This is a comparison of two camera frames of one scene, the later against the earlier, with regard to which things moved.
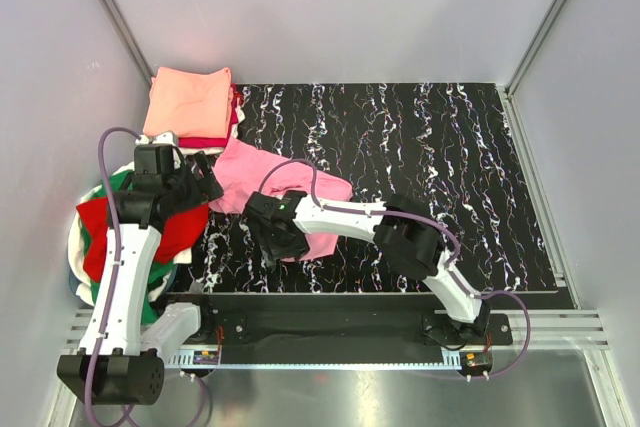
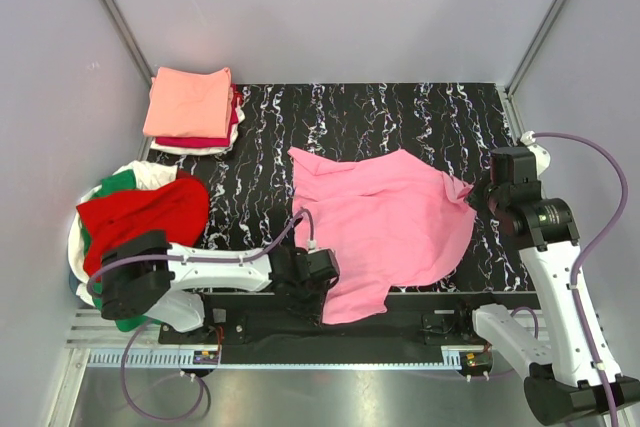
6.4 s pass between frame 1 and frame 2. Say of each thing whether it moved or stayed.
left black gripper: moved
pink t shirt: moved
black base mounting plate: stayed
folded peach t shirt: stayed
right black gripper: moved
